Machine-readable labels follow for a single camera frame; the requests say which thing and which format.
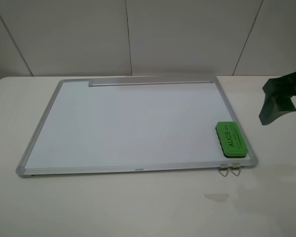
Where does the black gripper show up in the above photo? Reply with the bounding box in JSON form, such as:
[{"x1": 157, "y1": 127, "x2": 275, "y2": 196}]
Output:
[{"x1": 259, "y1": 72, "x2": 296, "y2": 125}]

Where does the green whiteboard eraser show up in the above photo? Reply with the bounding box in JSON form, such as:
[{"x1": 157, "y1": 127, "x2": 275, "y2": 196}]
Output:
[{"x1": 215, "y1": 121, "x2": 249, "y2": 158}]

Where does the white aluminium-framed whiteboard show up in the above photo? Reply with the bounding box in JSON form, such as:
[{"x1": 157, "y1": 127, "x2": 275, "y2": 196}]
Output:
[{"x1": 16, "y1": 74, "x2": 258, "y2": 178}]

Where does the right metal hanging clip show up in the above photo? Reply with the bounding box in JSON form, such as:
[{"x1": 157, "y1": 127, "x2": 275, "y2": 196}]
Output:
[{"x1": 230, "y1": 163, "x2": 241, "y2": 177}]

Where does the metal hanging clip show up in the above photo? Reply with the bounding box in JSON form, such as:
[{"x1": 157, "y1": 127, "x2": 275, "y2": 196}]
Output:
[
  {"x1": 230, "y1": 163, "x2": 241, "y2": 177},
  {"x1": 218, "y1": 164, "x2": 229, "y2": 177}
]

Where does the left metal hanging clip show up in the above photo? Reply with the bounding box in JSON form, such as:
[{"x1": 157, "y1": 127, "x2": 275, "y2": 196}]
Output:
[{"x1": 218, "y1": 164, "x2": 229, "y2": 177}]

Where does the clear tape piece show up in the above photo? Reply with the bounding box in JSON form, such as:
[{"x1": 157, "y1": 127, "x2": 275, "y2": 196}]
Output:
[{"x1": 204, "y1": 193, "x2": 229, "y2": 203}]

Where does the grey marker tray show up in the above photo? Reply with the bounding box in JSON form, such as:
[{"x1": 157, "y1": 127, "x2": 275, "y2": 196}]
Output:
[{"x1": 88, "y1": 76, "x2": 214, "y2": 87}]

